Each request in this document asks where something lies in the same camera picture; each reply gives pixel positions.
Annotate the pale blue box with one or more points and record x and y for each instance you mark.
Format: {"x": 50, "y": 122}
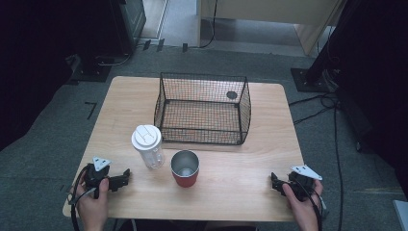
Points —
{"x": 401, "y": 215}

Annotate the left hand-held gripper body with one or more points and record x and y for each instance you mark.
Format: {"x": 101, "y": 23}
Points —
{"x": 96, "y": 176}

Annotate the person's left hand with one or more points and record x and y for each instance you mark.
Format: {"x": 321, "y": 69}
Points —
{"x": 93, "y": 205}

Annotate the person's right hand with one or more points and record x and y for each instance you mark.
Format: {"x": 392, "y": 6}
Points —
{"x": 303, "y": 208}

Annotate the light wooden cabinet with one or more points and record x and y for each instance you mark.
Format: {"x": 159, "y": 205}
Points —
{"x": 269, "y": 19}

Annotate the black floor plate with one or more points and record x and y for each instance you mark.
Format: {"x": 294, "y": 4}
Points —
{"x": 91, "y": 72}

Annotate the clear bottle with white lid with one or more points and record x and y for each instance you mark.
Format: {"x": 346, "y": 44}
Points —
{"x": 148, "y": 146}

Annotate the red metal cup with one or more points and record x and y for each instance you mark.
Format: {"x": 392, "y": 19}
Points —
{"x": 185, "y": 168}

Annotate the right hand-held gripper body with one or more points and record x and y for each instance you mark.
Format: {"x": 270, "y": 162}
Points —
{"x": 303, "y": 181}

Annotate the black stand with base plate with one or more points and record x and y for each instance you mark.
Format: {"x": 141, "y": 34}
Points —
{"x": 317, "y": 73}

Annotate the dark equipment cabinet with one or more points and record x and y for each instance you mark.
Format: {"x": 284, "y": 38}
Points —
{"x": 126, "y": 25}

